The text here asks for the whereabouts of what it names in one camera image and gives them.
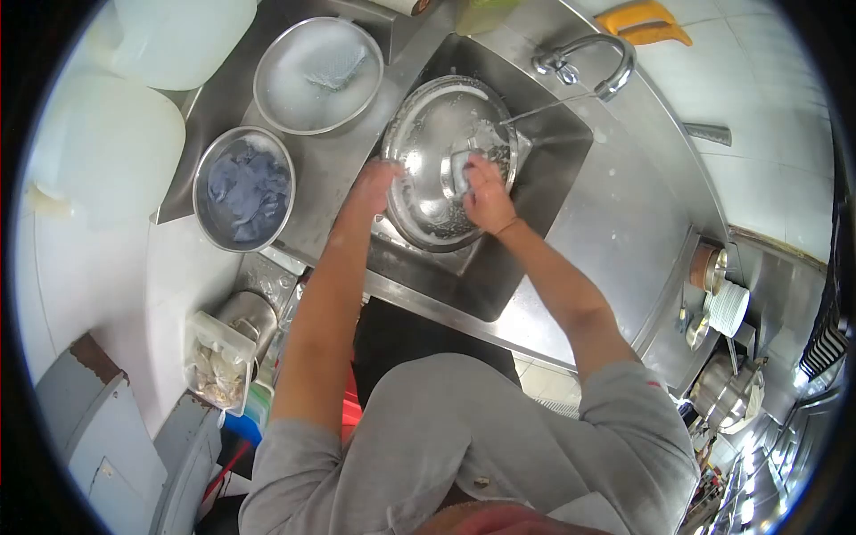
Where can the person's right hand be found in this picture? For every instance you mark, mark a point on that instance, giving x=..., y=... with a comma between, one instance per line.
x=488, y=199

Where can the person's left hand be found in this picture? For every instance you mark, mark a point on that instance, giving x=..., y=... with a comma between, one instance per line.
x=372, y=187

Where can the person's right fingers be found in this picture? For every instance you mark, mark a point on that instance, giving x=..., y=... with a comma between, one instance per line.
x=476, y=175

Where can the person's left fingers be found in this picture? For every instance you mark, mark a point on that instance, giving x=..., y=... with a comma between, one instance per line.
x=391, y=170

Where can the grey scouring sponge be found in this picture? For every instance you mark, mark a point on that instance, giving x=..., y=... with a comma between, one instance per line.
x=459, y=170

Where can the large steel pot lid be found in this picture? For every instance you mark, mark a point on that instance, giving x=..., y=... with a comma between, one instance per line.
x=434, y=154

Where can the steel sink basin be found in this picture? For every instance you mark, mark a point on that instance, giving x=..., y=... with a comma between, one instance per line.
x=495, y=180

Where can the mesh scouring pad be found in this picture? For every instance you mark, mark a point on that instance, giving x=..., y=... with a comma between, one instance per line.
x=338, y=67

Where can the steel bowl with soapy water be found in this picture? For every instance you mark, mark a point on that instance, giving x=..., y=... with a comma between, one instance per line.
x=318, y=75

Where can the grey wet cloth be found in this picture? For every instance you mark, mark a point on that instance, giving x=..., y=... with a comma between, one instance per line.
x=247, y=190

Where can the steel bowl with grey cloth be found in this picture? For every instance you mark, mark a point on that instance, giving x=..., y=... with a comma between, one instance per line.
x=244, y=189

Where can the chrome gooseneck faucet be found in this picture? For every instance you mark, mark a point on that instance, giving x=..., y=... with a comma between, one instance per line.
x=588, y=63

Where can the yellow plastic hanger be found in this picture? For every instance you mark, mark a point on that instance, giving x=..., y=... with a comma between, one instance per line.
x=642, y=23

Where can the red plastic crate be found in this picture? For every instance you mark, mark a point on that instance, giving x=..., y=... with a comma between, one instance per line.
x=350, y=408

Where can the copper and steel cup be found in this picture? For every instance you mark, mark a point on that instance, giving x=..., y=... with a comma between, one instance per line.
x=707, y=267

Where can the large white plastic jug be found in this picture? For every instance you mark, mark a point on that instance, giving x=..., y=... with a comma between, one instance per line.
x=107, y=147
x=180, y=37

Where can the clear plastic food container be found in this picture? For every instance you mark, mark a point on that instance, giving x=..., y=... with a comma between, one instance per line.
x=219, y=364

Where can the person's body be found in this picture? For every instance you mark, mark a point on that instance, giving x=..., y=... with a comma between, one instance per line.
x=468, y=448

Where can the stack of white plates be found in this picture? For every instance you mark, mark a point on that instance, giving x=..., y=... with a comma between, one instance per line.
x=727, y=307

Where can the blue plastic container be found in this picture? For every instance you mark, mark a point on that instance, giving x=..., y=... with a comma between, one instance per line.
x=247, y=418

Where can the large steel stock pot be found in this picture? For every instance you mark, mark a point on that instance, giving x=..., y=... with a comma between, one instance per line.
x=725, y=391

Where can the grey metal cabinet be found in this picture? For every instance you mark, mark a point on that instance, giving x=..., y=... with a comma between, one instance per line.
x=113, y=434

